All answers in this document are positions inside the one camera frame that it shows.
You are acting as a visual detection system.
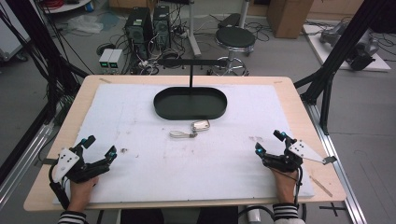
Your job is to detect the white power supply box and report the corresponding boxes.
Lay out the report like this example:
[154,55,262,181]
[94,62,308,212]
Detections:
[98,48,115,75]
[107,49,124,75]

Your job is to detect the aluminium rail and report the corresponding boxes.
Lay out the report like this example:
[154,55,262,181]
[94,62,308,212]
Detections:
[303,101,369,224]
[0,122,56,210]

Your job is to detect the silver keychain with strap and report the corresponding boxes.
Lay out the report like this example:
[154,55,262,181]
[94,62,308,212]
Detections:
[168,119,212,139]

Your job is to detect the person's dark trousers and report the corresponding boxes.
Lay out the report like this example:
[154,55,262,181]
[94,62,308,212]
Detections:
[120,205,239,224]

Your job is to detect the grey robot part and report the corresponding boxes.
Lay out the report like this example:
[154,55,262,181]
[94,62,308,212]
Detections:
[319,21,347,48]

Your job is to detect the black metal frame post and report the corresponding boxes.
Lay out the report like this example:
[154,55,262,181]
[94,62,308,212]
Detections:
[293,0,396,136]
[0,0,91,188]

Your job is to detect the white floor board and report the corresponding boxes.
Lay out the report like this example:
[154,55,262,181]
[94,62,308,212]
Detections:
[302,23,392,74]

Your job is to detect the thin wooden stick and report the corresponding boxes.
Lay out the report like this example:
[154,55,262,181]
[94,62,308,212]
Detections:
[308,175,333,199]

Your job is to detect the person's right hand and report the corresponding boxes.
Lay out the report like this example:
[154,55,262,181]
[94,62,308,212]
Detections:
[269,167,301,205]

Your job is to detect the brown cardboard box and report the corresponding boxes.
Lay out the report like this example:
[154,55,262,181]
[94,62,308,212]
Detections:
[266,0,315,40]

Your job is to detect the clear plastic bag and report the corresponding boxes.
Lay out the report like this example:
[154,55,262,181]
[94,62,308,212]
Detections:
[66,13,105,35]

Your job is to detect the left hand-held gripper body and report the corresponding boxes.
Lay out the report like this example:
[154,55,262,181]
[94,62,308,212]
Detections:
[51,148,111,185]

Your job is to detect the black foot pedal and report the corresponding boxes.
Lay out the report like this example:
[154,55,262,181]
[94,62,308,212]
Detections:
[217,12,242,29]

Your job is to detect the tangle of floor cables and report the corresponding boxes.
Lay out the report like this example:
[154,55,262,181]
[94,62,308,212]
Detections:
[123,18,190,77]

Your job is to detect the round white table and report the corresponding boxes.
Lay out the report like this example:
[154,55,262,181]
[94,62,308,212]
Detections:
[39,0,93,15]

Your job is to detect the black tray stand with bar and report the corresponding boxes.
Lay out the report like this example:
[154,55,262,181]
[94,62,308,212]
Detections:
[153,57,229,121]

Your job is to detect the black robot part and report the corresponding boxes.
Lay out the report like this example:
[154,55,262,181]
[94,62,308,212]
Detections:
[346,36,381,72]

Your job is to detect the grey metal bracket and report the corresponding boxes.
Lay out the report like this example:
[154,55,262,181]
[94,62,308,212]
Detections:
[33,157,59,168]

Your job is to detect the black round stool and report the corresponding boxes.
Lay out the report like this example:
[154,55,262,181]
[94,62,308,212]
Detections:
[207,25,257,77]

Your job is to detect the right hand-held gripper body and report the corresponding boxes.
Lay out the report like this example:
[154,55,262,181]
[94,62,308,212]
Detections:
[262,139,338,174]

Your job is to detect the grey desk leg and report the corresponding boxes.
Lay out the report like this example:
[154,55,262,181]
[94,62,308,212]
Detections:
[186,0,203,59]

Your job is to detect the black computer tower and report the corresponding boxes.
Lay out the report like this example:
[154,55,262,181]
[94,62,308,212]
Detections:
[151,4,172,50]
[124,7,154,62]

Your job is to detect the white foam mat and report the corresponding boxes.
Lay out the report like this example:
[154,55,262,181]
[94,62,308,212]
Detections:
[51,82,316,206]

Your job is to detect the person's left hand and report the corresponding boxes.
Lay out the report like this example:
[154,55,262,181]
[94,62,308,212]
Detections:
[66,175,100,215]

